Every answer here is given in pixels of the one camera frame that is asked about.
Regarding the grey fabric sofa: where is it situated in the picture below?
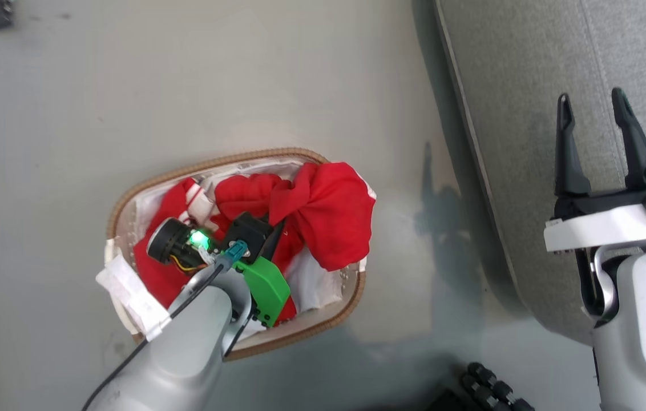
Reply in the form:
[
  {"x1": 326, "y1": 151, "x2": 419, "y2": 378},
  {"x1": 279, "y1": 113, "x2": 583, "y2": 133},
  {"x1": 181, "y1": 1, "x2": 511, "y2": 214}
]
[{"x1": 433, "y1": 0, "x2": 646, "y2": 346}]

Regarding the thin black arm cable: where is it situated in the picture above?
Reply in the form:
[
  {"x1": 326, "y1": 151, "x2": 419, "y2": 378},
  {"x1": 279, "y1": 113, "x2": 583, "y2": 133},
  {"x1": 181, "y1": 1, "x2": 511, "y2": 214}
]
[{"x1": 82, "y1": 261, "x2": 231, "y2": 411}]

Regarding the teal cable connector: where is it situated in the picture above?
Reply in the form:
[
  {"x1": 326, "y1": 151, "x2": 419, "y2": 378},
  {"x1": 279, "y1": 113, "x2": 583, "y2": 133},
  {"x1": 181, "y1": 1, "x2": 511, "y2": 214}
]
[{"x1": 224, "y1": 240, "x2": 251, "y2": 268}]

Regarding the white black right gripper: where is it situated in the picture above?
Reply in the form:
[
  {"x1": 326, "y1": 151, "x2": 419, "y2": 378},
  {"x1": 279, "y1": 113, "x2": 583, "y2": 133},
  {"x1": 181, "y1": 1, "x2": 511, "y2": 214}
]
[{"x1": 543, "y1": 87, "x2": 646, "y2": 253}]

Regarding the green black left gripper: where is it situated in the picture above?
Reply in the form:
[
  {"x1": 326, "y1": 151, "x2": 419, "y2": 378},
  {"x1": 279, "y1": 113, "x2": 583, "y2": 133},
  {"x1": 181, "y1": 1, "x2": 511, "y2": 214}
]
[{"x1": 224, "y1": 212, "x2": 292, "y2": 329}]

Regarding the woven brown laundry basket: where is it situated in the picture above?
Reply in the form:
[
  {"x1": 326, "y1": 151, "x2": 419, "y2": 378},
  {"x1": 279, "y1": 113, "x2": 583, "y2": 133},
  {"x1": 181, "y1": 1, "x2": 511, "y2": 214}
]
[{"x1": 105, "y1": 147, "x2": 368, "y2": 362}]

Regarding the red clothing with white trim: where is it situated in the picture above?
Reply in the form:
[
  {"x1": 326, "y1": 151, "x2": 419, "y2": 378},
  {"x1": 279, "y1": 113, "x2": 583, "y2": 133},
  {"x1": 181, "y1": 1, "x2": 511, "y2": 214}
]
[{"x1": 133, "y1": 162, "x2": 377, "y2": 326}]

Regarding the white basket liner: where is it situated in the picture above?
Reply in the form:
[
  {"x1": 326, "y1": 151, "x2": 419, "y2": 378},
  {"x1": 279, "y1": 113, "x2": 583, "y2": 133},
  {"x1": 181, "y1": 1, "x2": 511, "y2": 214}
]
[{"x1": 95, "y1": 158, "x2": 368, "y2": 342}]

